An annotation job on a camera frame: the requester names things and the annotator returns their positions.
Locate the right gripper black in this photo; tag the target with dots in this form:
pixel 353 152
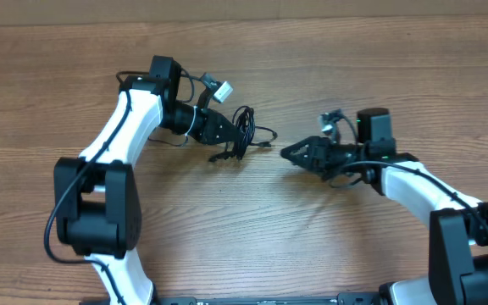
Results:
pixel 315 146

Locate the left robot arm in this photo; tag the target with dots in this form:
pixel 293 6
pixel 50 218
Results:
pixel 97 210

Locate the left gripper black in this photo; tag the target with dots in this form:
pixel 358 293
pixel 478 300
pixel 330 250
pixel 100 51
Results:
pixel 209 131

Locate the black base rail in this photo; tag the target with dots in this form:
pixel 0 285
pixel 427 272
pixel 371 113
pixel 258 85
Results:
pixel 265 301

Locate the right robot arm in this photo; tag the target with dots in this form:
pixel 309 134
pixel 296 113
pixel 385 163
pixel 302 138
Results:
pixel 457 223

